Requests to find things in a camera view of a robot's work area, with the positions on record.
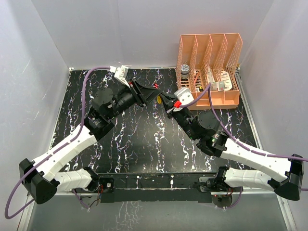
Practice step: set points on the orange plastic file organizer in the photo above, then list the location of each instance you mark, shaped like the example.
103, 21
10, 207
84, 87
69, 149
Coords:
218, 52

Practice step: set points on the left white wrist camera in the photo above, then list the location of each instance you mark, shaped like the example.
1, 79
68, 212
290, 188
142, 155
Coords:
120, 74

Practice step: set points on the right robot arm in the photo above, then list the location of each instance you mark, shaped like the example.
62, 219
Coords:
280, 174

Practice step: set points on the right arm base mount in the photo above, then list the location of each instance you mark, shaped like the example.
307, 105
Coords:
214, 185

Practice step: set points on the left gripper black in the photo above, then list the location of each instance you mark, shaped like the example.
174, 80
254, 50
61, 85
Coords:
143, 95

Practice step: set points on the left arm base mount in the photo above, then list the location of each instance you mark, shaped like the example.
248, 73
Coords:
95, 185

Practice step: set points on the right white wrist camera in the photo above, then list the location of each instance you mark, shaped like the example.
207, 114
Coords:
184, 99

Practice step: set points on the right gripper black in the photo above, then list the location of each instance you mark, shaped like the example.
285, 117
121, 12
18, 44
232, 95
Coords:
169, 99

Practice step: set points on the white card packet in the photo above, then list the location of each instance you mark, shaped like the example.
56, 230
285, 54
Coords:
224, 76

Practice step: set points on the yellow key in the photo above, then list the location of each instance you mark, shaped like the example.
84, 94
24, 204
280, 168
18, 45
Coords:
159, 100

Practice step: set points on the small patterned jar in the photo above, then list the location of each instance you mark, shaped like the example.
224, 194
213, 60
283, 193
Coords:
184, 71

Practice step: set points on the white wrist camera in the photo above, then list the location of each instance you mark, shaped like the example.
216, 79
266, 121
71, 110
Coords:
184, 99
120, 74

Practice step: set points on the small white red box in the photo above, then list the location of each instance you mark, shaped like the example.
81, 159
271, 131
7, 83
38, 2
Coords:
220, 86

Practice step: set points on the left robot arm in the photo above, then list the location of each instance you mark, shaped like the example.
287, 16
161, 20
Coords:
43, 178

